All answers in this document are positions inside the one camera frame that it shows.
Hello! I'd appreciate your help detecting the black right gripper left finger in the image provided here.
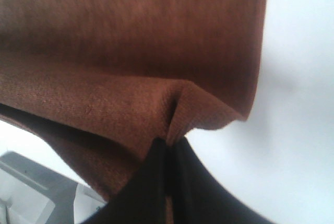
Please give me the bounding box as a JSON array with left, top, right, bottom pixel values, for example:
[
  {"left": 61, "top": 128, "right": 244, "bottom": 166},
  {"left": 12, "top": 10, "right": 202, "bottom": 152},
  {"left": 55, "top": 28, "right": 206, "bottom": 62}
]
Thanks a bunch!
[{"left": 88, "top": 138, "right": 166, "bottom": 223}]

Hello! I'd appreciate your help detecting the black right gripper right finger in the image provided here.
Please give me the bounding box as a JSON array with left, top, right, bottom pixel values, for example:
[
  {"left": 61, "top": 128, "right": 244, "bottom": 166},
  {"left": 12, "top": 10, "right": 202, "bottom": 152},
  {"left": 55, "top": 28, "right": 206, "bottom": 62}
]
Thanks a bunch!
[{"left": 167, "top": 138, "right": 270, "bottom": 224}]

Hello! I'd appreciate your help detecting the brown towel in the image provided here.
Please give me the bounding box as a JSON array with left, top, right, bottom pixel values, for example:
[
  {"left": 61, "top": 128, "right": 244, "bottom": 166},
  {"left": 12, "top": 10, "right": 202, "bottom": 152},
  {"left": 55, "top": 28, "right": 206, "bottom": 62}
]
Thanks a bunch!
[{"left": 0, "top": 0, "right": 269, "bottom": 224}]

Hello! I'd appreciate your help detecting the beige storage box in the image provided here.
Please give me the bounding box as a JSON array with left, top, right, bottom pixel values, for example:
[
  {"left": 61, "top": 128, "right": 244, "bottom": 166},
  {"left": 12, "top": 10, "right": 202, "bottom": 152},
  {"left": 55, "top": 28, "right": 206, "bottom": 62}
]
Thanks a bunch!
[{"left": 1, "top": 151, "right": 106, "bottom": 224}]

